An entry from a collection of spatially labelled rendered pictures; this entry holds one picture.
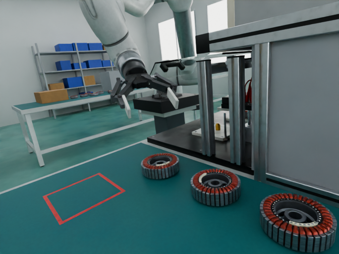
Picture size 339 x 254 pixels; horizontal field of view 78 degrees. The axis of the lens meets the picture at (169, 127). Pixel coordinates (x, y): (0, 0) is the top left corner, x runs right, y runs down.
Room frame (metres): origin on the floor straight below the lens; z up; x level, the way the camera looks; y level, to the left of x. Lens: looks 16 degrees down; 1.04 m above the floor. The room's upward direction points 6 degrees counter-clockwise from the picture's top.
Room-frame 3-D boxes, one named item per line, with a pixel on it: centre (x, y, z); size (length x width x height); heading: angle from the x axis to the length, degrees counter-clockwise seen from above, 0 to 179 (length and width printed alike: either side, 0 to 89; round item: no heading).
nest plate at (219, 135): (0.81, -0.19, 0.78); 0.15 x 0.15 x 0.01; 40
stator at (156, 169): (0.57, 0.04, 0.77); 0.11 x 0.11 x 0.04
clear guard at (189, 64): (0.75, -0.14, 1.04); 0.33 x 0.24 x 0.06; 40
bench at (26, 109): (3.48, 1.14, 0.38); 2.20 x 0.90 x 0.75; 130
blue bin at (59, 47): (6.51, 2.77, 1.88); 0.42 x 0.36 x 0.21; 41
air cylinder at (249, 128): (0.70, -0.29, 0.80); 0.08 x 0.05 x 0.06; 130
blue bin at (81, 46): (6.78, 2.45, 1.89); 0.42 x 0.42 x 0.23; 39
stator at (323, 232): (0.30, -0.20, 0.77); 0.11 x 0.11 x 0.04
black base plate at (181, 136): (0.88, -0.30, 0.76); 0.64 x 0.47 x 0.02; 130
